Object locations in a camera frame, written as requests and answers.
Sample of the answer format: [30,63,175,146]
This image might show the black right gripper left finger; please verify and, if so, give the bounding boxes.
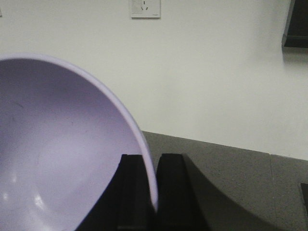
[77,154,153,231]

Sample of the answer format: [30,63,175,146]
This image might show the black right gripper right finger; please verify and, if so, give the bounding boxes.
[155,153,284,231]

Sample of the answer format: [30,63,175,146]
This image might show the purple plastic bowl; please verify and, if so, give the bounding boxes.
[0,54,158,231]

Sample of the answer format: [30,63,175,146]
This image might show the white wall power socket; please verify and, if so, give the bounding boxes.
[130,0,161,19]

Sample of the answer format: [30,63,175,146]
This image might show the black wall-mounted box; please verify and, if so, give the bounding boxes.
[282,0,308,49]

